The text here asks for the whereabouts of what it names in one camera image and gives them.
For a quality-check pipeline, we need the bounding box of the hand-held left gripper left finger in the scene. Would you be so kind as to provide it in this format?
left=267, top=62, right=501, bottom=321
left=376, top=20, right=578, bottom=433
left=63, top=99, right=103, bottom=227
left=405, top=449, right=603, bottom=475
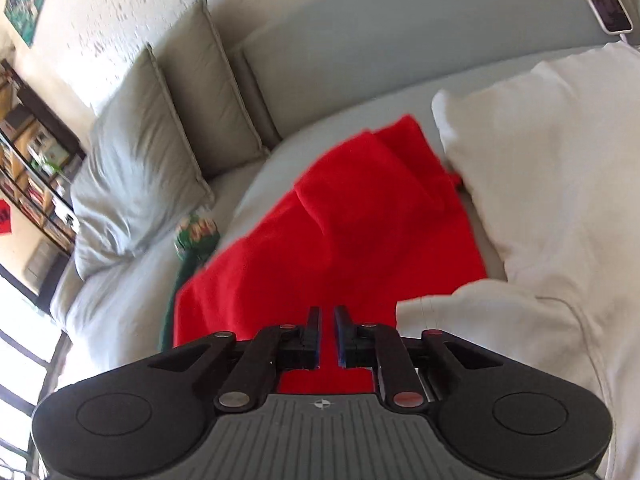
left=150, top=306, right=321, bottom=413

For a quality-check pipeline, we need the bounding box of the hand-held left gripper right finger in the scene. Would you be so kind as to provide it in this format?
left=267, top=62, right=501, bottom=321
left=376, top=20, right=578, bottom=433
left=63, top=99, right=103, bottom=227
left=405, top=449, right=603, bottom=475
left=334, top=305, right=506, bottom=411

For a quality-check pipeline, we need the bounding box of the grey sofa cushion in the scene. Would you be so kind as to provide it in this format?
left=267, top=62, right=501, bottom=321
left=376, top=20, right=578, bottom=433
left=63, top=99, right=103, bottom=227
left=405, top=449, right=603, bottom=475
left=70, top=45, right=216, bottom=281
left=155, top=0, right=271, bottom=178

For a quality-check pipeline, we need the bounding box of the green patterned garment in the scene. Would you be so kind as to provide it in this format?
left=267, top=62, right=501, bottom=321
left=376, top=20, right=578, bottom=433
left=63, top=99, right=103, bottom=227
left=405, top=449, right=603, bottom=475
left=159, top=212, right=221, bottom=353

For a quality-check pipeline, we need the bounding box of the red garment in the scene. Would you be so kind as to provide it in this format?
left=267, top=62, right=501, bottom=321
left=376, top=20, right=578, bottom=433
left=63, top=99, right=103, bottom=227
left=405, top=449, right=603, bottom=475
left=172, top=115, right=488, bottom=396

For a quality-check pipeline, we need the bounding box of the small potted plant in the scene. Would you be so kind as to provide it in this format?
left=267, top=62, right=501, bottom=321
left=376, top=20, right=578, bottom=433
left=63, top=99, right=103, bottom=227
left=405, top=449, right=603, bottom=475
left=34, top=152, right=68, bottom=178

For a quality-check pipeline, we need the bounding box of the white sweatshirt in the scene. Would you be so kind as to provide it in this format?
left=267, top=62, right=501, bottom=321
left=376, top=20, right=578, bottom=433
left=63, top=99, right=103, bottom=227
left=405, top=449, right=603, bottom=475
left=396, top=40, right=640, bottom=480

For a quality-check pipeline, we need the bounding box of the black window railing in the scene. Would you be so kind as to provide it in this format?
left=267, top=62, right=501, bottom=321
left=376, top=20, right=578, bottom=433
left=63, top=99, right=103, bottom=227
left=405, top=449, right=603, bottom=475
left=0, top=260, right=73, bottom=480

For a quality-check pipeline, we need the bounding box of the dark bookshelf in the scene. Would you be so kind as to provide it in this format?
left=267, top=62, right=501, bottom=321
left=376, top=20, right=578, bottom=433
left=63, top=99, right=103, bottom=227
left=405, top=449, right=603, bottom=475
left=0, top=57, right=87, bottom=261

